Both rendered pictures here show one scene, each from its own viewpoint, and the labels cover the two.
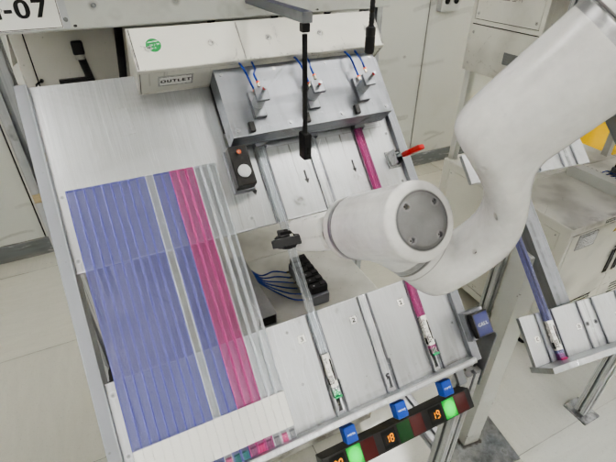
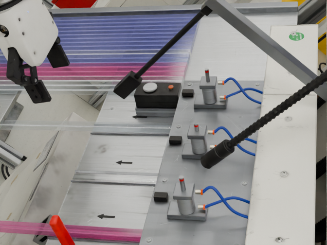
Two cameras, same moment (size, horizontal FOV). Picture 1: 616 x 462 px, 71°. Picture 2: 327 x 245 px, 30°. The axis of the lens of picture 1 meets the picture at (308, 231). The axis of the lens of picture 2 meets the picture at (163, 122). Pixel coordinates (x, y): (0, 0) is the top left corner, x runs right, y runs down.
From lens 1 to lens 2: 1.10 m
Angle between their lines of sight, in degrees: 72
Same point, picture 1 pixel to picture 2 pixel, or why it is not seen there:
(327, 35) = (278, 182)
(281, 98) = (210, 126)
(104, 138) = (237, 39)
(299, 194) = (108, 150)
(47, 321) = not seen: outside the picture
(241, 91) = (232, 96)
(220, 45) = (286, 78)
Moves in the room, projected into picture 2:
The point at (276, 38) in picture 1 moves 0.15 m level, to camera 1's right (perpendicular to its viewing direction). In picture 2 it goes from (284, 125) to (239, 170)
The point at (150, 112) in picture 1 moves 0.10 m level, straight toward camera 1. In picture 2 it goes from (252, 66) to (211, 30)
